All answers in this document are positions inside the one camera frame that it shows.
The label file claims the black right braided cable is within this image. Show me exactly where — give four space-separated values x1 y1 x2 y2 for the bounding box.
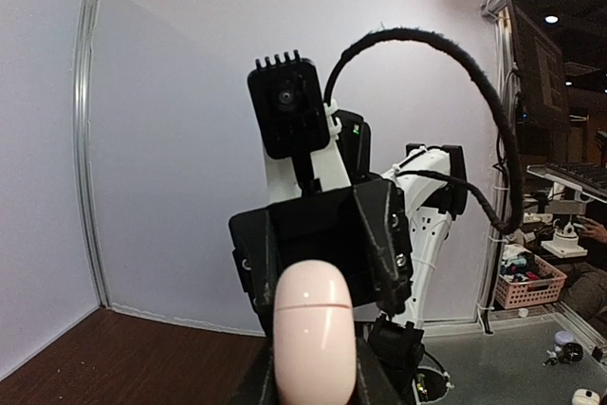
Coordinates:
322 25 525 235

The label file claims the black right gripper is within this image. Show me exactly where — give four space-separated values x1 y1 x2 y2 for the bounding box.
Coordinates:
229 181 413 404

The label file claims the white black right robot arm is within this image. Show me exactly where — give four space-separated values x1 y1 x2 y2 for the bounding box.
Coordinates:
229 110 467 404

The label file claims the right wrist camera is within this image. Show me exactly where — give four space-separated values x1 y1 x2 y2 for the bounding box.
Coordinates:
247 51 351 202

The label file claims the pink plastic basket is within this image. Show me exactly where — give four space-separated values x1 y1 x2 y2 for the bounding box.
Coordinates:
495 244 567 310

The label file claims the pink earbud charging case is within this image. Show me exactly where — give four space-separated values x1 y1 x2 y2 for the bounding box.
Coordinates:
272 260 357 404

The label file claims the left aluminium corner post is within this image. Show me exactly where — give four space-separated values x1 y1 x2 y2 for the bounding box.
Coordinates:
72 0 111 308

